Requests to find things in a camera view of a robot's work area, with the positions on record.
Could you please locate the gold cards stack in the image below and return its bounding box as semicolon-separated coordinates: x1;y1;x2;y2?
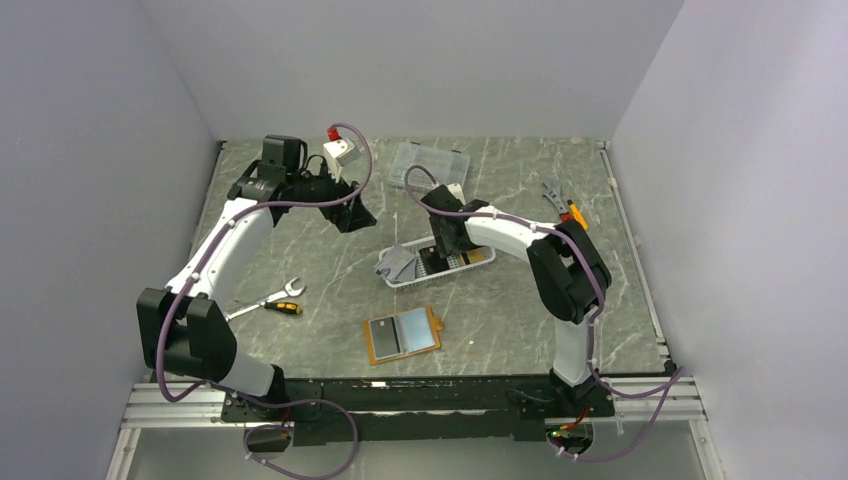
461;248;486;265

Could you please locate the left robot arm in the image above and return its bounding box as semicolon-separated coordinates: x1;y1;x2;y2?
136;123;376;420

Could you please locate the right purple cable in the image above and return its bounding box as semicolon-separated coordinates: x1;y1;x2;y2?
404;165;686;464

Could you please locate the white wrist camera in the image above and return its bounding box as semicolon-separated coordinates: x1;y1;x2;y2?
322;128;362;183
446;183;466;205

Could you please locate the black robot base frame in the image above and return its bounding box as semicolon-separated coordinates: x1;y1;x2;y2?
221;374;615;447

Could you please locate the clear plastic organizer box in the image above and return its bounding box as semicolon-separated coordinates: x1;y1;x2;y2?
388;142;470;192

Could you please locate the yellow black handled wrench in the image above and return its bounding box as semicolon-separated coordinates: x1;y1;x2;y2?
226;278;306;322

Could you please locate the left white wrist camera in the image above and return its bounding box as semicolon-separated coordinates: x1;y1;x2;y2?
322;128;362;183

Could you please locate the purple cable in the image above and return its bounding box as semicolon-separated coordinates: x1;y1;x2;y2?
154;122;374;480
404;165;686;464

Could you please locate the red adjustable wrench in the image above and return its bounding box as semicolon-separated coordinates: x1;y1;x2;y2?
542;179;577;221

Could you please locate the white plastic basket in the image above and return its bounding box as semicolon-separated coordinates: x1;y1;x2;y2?
374;236;496;289

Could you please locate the black VIP card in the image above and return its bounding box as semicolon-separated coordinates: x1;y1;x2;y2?
369;317;401;361

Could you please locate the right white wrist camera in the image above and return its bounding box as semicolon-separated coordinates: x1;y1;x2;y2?
446;183;466;205

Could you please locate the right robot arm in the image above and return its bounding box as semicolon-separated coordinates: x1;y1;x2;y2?
417;185;611;415

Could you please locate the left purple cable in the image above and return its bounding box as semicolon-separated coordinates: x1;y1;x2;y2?
154;122;374;480

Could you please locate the black VIP cards stack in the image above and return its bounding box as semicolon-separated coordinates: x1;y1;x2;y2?
418;246;448;275

